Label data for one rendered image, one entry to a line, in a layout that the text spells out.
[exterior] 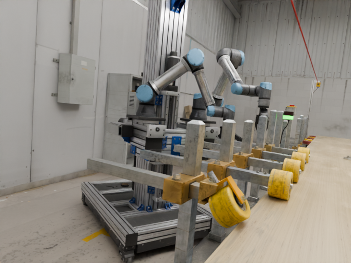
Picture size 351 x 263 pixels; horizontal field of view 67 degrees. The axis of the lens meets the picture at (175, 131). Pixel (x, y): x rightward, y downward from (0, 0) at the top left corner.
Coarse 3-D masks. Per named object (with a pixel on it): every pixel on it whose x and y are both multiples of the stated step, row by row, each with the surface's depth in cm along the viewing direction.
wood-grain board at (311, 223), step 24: (312, 144) 248; (336, 144) 271; (312, 168) 127; (336, 168) 133; (312, 192) 86; (336, 192) 88; (264, 216) 62; (288, 216) 63; (312, 216) 64; (336, 216) 66; (240, 240) 49; (264, 240) 50; (288, 240) 51; (312, 240) 52; (336, 240) 53
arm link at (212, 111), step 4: (208, 108) 184; (212, 108) 183; (216, 108) 184; (220, 108) 184; (208, 112) 183; (212, 112) 183; (216, 112) 183; (220, 112) 183; (212, 116) 186; (216, 116) 185; (220, 116) 185
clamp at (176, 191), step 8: (184, 176) 63; (192, 176) 64; (200, 176) 66; (168, 184) 60; (176, 184) 59; (184, 184) 59; (168, 192) 60; (176, 192) 59; (184, 192) 59; (168, 200) 60; (176, 200) 59; (184, 200) 60
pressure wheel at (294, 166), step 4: (284, 160) 97; (288, 160) 97; (292, 160) 96; (296, 160) 96; (284, 164) 96; (288, 164) 95; (292, 164) 95; (296, 164) 94; (300, 164) 96; (284, 168) 95; (288, 168) 95; (292, 168) 94; (296, 168) 94; (300, 168) 98; (292, 172) 94; (296, 172) 93; (300, 172) 96; (296, 176) 94; (296, 180) 94
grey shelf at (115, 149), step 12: (108, 84) 411; (120, 84) 400; (132, 84) 466; (108, 96) 412; (120, 96) 401; (108, 108) 413; (120, 108) 402; (108, 120) 414; (108, 132) 415; (108, 144) 416; (120, 144) 405; (108, 156) 417; (120, 156) 406; (132, 156) 492
